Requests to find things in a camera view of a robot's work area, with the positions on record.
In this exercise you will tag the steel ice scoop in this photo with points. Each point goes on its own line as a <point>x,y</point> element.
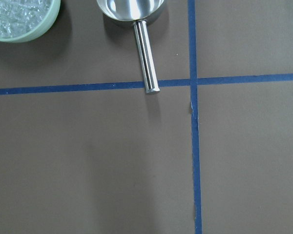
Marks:
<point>137,14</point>

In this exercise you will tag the green bowl of ice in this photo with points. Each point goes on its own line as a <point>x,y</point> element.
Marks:
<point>26,20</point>

